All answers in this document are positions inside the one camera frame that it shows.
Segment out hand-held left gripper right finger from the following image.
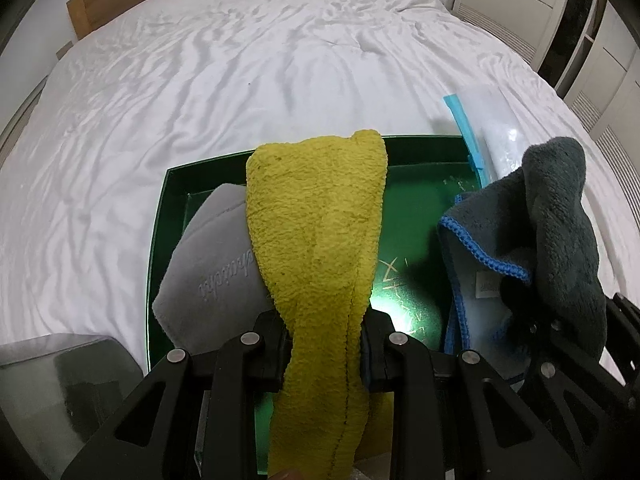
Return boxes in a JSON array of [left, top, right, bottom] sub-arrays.
[[357, 311, 576, 480]]

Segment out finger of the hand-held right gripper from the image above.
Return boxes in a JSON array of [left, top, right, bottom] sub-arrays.
[[500, 279, 626, 441], [602, 294, 640, 386]]

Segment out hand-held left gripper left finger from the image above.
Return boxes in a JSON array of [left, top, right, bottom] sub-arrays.
[[60, 310, 293, 480]]

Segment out white louvred wardrobe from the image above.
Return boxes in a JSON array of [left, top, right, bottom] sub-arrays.
[[452, 0, 640, 173]]

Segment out green tray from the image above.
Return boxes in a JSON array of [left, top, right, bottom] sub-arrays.
[[145, 134, 488, 479]]

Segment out grey plush eye mask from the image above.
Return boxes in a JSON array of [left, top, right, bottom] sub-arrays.
[[151, 182, 281, 361]]

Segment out dark grey cloth blue trim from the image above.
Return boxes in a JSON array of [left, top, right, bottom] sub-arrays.
[[437, 136, 601, 387]]

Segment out clear zip bag blue strip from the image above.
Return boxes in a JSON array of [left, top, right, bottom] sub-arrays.
[[442, 85, 540, 196]]

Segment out white bed duvet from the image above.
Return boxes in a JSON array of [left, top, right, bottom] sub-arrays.
[[0, 0, 640, 381]]

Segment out yellow towel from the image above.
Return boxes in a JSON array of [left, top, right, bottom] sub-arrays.
[[246, 129, 389, 480]]

